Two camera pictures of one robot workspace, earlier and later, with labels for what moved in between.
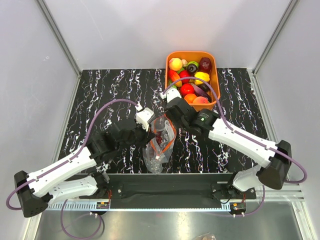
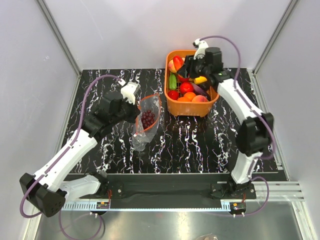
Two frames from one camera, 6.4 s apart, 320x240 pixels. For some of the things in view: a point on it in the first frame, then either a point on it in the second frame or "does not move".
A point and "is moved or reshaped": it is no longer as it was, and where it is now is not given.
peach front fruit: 200,100 does not move
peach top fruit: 175,64 does not move
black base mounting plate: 172,186 does not move
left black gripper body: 140,136 -> 127,113
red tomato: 186,89 does not move
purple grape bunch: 159,137 is moved or reshaped
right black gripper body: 184,124 -> 197,67
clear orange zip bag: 160,149 -> 147,121
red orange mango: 174,76 -> 178,61
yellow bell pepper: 202,76 does not move
